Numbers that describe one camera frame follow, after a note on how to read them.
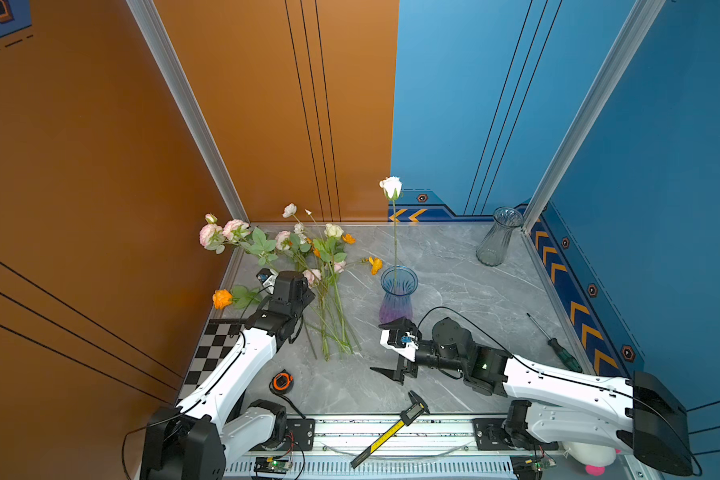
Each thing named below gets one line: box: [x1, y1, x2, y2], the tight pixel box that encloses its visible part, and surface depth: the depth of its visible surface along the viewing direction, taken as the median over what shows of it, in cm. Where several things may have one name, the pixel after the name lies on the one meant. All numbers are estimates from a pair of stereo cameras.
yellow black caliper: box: [351, 390, 430, 469], surface depth 77 cm
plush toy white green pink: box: [562, 441, 622, 476], surface depth 67 cm
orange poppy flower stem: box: [342, 233, 383, 276], surface depth 108 cm
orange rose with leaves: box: [212, 285, 261, 319], surface depth 98 cm
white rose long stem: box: [380, 176, 403, 278], surface depth 75 cm
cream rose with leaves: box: [313, 222, 354, 355], surface depth 104 cm
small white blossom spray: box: [282, 203, 317, 235], surface depth 110 cm
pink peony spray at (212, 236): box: [199, 213, 279, 270], surface depth 87 cm
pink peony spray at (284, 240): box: [275, 230, 312, 273], surface depth 108 cm
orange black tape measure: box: [269, 369, 295, 395], surface depth 81 cm
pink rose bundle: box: [302, 261, 362, 361], surface depth 96 cm
